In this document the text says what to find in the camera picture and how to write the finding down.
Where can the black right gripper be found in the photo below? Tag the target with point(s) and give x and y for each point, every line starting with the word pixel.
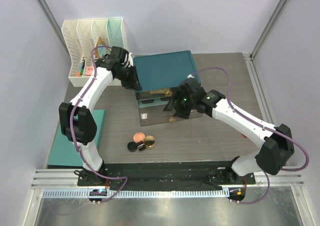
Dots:
pixel 179 112

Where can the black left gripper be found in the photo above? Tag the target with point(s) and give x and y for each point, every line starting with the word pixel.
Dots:
pixel 133 83

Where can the clear acrylic drawer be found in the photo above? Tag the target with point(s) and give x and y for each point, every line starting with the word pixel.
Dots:
pixel 153 94
pixel 151 112

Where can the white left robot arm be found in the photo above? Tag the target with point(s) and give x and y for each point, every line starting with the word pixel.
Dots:
pixel 75 117

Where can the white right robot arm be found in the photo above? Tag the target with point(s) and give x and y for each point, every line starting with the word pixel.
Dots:
pixel 275 149

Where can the teal drawer cabinet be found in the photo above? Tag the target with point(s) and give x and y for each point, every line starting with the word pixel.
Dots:
pixel 165 70

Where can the gold round compact jar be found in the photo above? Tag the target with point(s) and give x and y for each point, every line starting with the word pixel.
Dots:
pixel 149 142

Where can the triangular gold teal card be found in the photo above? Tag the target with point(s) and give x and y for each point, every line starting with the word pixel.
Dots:
pixel 102 49

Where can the pink eraser block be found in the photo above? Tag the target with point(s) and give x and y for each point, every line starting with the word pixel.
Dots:
pixel 89 70

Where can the small black jar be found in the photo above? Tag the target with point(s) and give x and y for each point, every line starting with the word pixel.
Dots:
pixel 141 146

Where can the orange green markers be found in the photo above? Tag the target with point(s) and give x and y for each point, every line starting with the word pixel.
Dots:
pixel 80 68

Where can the black round lid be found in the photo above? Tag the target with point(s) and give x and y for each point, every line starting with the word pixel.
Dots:
pixel 132 146

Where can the white perforated file organizer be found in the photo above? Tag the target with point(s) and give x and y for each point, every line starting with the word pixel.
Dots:
pixel 80 36

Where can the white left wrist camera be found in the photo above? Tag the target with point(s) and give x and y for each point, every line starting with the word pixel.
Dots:
pixel 129 60

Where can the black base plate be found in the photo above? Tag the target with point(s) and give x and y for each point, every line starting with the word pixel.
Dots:
pixel 149 175

